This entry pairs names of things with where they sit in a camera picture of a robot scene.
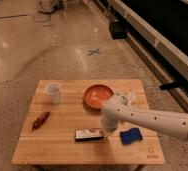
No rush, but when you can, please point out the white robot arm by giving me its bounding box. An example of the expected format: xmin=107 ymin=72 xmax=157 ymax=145
xmin=101 ymin=94 xmax=188 ymax=142

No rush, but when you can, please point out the blue sponge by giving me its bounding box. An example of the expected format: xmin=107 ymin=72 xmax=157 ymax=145
xmin=120 ymin=128 xmax=143 ymax=145

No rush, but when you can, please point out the white plastic bottle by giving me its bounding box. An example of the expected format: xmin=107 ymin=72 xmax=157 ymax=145
xmin=115 ymin=91 xmax=136 ymax=106

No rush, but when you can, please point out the orange bowl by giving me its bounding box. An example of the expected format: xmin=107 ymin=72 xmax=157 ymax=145
xmin=83 ymin=84 xmax=114 ymax=110

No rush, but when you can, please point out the translucent plastic cup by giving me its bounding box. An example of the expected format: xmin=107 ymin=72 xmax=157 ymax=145
xmin=44 ymin=82 xmax=61 ymax=104

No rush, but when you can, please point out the red chili pepper toy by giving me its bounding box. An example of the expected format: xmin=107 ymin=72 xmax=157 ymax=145
xmin=32 ymin=112 xmax=50 ymax=130

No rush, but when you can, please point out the black box on floor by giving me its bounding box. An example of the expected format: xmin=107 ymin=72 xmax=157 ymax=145
xmin=109 ymin=22 xmax=127 ymax=39

